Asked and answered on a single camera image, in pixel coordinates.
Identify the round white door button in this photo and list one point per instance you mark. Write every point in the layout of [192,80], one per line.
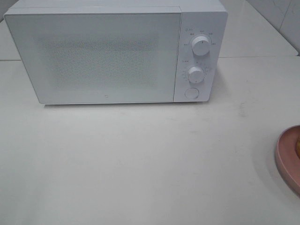
[192,93]

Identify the white microwave oven body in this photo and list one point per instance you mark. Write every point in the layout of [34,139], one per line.
[197,17]

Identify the lower white timer knob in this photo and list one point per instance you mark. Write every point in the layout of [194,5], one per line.
[195,75]

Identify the pink round plate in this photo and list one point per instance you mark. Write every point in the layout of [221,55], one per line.
[287,159]

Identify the burger with lettuce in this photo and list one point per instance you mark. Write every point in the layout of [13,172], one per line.
[298,147]

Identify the upper white power knob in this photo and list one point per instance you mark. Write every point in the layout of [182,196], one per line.
[201,45]

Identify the white microwave door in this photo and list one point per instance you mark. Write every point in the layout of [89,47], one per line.
[91,59]

